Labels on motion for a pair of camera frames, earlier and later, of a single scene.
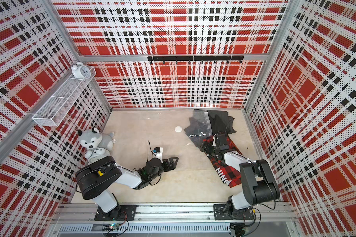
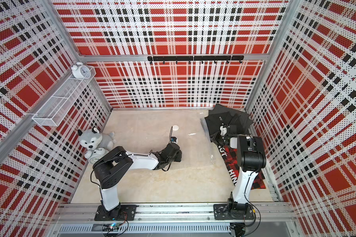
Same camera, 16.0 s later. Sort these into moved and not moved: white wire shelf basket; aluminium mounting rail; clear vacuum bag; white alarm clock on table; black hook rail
Moved: clear vacuum bag
Not moved: white wire shelf basket; aluminium mounting rail; black hook rail; white alarm clock on table
